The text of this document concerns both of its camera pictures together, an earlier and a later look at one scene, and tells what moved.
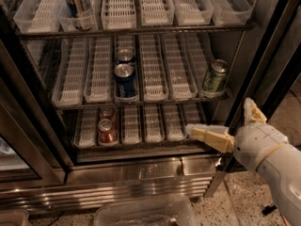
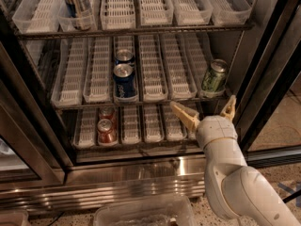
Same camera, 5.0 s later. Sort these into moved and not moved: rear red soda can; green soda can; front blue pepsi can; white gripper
Moved: white gripper
Not moved: green soda can; front blue pepsi can; rear red soda can
